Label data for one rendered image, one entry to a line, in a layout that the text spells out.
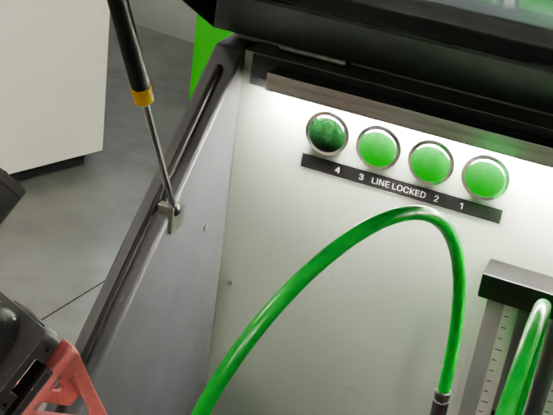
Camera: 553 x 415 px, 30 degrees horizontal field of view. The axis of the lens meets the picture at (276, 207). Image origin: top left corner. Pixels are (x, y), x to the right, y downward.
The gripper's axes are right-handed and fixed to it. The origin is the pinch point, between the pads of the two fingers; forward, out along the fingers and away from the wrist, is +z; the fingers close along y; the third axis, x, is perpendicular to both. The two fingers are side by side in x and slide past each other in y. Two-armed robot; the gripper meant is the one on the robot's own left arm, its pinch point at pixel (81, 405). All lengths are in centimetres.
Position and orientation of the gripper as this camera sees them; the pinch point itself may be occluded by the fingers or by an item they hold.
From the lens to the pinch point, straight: 80.5
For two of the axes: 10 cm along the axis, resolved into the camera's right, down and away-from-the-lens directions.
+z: 5.8, 5.8, 5.7
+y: -5.6, -2.3, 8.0
